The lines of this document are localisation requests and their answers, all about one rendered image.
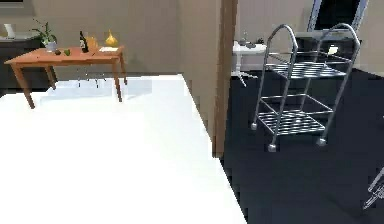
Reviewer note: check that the dark bowl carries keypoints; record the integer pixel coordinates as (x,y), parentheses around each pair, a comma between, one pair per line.
(250,46)

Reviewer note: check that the clear glass bottle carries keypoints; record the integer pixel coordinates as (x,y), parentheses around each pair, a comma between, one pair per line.
(243,39)

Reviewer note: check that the white paper sheet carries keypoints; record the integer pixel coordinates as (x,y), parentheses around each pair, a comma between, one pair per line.
(108,49)

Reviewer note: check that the yellow gourd vase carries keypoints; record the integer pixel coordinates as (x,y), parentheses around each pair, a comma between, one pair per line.
(111,40)

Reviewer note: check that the orange glass pitcher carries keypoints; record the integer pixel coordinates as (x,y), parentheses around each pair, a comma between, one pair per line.
(92,42)

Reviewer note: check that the dark wine bottle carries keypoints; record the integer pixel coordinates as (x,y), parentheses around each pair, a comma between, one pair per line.
(83,44)

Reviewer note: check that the orange wooden table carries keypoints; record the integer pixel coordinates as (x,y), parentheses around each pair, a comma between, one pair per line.
(66,59)

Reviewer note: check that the green round fruit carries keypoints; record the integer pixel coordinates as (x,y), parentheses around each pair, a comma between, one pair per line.
(67,52)

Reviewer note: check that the small dark round object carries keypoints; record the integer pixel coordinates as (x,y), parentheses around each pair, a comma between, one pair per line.
(57,52)

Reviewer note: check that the green house plant white pot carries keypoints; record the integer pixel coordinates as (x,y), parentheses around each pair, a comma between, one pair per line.
(48,36)

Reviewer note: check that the dark low cabinet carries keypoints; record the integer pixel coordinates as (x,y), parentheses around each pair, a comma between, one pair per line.
(13,56)

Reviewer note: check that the white round pedestal table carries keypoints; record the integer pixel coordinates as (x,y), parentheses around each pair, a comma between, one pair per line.
(245,50)

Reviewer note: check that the silver metal frame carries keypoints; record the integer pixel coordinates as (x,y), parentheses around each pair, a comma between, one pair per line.
(376,191)

